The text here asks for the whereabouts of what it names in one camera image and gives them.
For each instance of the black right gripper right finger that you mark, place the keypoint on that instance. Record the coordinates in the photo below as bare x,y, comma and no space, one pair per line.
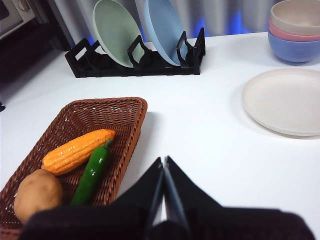
225,225

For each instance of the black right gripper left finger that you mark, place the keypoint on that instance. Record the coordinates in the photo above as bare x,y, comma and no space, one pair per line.
112,220

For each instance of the green cucumber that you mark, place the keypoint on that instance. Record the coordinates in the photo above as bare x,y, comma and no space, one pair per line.
92,172

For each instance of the orange corn cob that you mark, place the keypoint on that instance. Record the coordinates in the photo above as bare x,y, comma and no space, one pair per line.
75,152

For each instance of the tan potato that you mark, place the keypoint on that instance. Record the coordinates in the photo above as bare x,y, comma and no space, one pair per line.
37,195

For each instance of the brown wicker basket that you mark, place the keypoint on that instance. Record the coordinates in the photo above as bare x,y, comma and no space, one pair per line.
100,117

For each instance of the cream flat plate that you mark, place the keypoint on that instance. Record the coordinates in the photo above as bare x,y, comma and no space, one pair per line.
285,100

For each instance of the black plate rack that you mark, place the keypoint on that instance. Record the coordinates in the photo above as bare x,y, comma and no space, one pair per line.
150,71

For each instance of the blue bowl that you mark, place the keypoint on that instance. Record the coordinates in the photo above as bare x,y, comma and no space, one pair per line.
292,50

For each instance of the pale green plate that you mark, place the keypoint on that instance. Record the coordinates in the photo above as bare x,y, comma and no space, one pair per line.
115,30

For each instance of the pale blue plate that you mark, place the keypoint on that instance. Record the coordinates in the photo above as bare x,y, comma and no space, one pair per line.
162,30

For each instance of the pink bowl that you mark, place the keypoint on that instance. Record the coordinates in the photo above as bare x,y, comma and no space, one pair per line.
277,32

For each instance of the grey curtain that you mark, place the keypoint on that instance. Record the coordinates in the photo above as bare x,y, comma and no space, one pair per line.
212,15

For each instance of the beige bowl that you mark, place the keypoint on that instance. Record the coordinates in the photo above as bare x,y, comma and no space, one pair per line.
300,15

